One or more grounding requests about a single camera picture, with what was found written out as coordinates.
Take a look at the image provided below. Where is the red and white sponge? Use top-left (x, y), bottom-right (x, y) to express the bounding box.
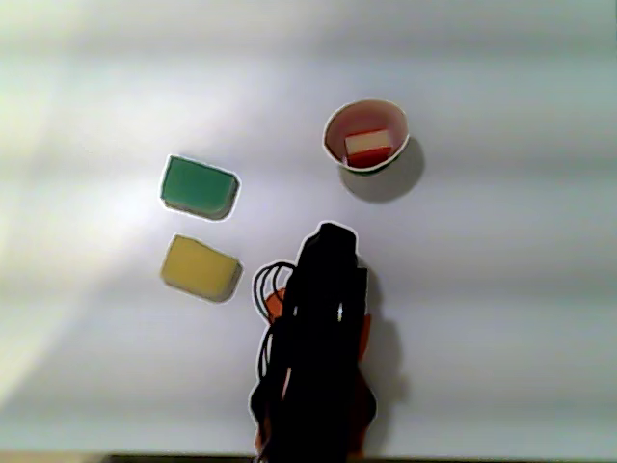
top-left (343, 128), bottom-right (392, 168)

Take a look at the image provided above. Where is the white cup with green tape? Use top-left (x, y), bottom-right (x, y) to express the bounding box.
top-left (321, 97), bottom-right (412, 175)

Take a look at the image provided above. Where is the yellow and white sponge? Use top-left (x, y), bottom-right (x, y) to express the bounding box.
top-left (159, 232), bottom-right (244, 305)

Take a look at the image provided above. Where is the green and white sponge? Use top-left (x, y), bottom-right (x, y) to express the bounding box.
top-left (158, 153), bottom-right (243, 224)

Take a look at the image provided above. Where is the black cable bundle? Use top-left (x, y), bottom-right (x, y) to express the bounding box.
top-left (252, 259), bottom-right (296, 320)

